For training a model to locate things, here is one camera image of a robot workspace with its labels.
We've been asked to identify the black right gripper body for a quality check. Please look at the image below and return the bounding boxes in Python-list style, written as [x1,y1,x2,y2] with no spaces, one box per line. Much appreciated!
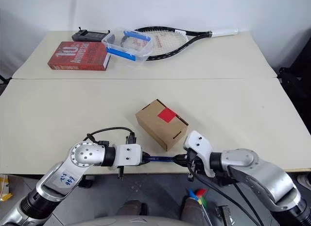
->
[185,149,207,182]

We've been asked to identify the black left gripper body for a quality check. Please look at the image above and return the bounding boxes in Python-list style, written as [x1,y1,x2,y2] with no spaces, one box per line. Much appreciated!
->
[117,152,147,180]

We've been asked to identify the brown cardboard box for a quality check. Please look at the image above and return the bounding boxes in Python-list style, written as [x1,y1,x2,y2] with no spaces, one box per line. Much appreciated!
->
[135,98,190,152]

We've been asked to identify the red tape square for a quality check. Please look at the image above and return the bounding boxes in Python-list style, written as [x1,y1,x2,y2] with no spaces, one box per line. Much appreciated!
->
[157,108,177,123]

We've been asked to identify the colourful plastic toy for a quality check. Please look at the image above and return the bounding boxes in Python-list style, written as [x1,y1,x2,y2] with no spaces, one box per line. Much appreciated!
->
[188,188,209,210]

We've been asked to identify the black table caster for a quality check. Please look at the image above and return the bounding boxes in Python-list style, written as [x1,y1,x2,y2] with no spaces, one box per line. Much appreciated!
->
[78,174,94,188]

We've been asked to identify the dark rounded shape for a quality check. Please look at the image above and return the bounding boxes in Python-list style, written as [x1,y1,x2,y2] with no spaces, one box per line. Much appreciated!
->
[116,199,148,226]
[181,196,210,226]

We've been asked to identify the grey rounded robot body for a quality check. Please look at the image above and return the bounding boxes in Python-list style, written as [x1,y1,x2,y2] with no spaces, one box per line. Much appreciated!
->
[79,215,183,226]

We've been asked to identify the grey metal block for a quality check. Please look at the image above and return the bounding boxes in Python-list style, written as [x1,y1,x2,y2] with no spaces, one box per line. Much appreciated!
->
[215,205,235,226]

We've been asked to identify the clear container with blue clips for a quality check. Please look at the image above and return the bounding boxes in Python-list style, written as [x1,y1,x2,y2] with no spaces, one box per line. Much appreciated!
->
[101,27,154,63]

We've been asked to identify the black and white tennis racket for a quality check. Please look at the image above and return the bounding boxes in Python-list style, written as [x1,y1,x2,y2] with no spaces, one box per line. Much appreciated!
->
[121,26,240,62]

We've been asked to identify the yellow packet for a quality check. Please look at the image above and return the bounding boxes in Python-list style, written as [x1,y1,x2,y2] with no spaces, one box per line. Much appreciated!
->
[0,174,13,202]

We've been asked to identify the red hardcover book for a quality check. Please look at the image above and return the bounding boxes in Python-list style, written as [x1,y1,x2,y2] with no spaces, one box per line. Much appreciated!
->
[47,41,111,72]

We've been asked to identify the black handheld device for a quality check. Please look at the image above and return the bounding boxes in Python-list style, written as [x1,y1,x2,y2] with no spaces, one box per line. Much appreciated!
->
[71,26,110,42]

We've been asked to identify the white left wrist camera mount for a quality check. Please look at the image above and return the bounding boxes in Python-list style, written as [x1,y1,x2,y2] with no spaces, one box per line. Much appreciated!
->
[113,143,143,169]

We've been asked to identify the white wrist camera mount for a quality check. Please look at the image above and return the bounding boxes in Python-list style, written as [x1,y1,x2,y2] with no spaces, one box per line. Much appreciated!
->
[113,143,143,169]
[183,130,216,177]

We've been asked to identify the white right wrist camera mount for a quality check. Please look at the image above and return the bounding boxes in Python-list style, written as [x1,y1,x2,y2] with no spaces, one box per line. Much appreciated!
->
[183,130,216,177]

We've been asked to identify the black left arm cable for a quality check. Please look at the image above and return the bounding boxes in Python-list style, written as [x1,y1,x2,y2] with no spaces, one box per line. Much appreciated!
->
[82,126,137,146]

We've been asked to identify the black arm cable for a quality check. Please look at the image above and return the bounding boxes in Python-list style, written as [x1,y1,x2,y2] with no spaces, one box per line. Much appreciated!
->
[193,173,264,226]
[82,126,137,146]

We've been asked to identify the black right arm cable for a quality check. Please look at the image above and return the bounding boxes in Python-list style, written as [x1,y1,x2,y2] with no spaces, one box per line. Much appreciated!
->
[193,173,264,226]

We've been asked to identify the black stand frame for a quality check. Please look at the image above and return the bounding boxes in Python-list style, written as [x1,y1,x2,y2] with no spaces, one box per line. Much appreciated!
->
[277,28,311,136]

